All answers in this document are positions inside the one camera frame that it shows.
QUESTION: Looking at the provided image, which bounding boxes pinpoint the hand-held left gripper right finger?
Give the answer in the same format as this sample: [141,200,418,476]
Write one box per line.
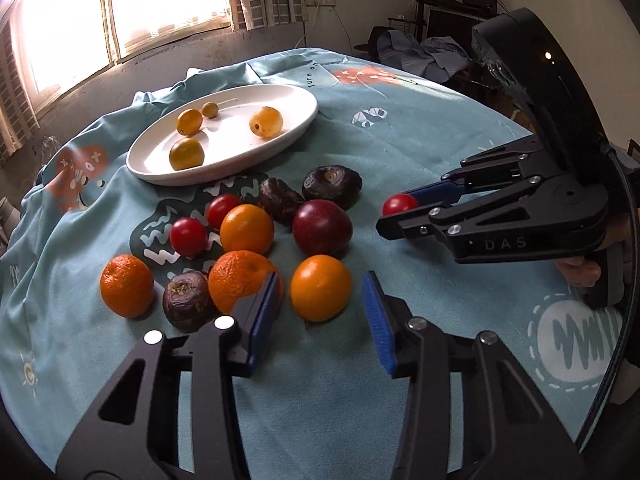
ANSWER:
[361,271,586,480]

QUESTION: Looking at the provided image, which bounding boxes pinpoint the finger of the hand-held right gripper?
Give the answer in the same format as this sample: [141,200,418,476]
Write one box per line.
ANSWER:
[376,191,542,242]
[407,135,556,203]

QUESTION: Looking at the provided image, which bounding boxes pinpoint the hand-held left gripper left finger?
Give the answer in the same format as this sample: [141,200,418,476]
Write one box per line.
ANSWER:
[55,271,283,480]

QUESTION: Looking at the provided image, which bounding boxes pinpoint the red cherry tomato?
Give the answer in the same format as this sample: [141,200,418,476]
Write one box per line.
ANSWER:
[206,194,244,230]
[382,193,420,217]
[169,217,209,258]

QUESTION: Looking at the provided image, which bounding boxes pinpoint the person's right hand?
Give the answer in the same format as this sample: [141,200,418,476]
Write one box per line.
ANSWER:
[557,256,602,288]

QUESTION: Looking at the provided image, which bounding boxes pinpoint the bumpy tangerine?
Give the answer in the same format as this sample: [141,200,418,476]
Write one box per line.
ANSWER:
[100,254,156,319]
[208,250,283,315]

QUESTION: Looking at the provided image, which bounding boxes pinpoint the teal printed tablecloth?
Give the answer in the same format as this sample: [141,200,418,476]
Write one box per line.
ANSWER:
[0,47,631,476]

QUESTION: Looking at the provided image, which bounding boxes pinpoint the smooth orange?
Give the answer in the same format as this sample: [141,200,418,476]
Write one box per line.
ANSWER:
[219,203,275,256]
[290,254,353,323]

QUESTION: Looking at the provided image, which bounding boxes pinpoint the dark red plum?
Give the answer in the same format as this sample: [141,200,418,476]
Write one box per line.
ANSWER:
[292,199,353,257]

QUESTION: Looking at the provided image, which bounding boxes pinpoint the blue clothing pile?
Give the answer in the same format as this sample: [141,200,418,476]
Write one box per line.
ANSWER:
[375,27,473,81]

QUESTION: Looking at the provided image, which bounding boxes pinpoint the dark monitor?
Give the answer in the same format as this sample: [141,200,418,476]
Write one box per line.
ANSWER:
[425,5,483,43]

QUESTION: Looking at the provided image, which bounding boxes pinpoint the greenish yellow cherry tomato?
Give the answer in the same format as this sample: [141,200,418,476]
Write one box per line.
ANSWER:
[169,138,206,171]

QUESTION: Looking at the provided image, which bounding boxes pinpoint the white oval plate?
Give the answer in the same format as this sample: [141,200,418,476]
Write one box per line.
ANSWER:
[126,84,319,184]

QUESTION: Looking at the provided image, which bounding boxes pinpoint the bright window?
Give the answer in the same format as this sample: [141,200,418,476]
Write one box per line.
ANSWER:
[0,0,236,111]

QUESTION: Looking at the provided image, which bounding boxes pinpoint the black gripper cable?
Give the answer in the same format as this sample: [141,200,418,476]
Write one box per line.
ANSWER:
[572,145,640,453]

